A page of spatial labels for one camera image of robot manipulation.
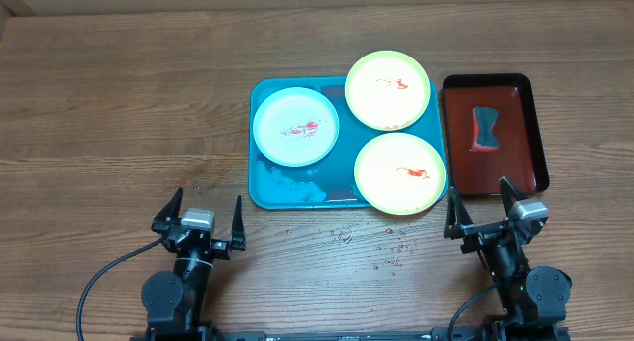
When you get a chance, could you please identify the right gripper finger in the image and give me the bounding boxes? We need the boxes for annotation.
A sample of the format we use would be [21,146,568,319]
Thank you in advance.
[499,176,528,215]
[444,186,474,238]

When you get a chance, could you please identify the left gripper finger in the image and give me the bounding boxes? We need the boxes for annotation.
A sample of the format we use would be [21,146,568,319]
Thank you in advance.
[154,187,183,222]
[230,195,246,251]

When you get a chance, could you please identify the white round plate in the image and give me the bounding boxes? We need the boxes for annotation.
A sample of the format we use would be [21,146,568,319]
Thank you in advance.
[252,87,340,168]

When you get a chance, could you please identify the yellow-green round plate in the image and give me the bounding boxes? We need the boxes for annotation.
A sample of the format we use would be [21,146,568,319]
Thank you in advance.
[354,133,447,215]
[344,51,431,131]

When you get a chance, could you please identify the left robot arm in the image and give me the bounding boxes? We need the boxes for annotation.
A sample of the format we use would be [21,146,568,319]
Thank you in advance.
[141,189,246,340]

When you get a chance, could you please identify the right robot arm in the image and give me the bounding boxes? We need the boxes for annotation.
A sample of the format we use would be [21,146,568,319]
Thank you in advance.
[444,177,572,340]

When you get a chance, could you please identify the dark red lacquer tray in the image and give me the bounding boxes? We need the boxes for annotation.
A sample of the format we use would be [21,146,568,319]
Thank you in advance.
[441,73,550,196]

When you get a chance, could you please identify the teal plastic tray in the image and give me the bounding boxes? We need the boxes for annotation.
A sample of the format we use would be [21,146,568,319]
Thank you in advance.
[249,76,446,210]

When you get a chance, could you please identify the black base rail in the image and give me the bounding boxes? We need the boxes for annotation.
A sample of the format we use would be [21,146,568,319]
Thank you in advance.
[129,325,571,341]

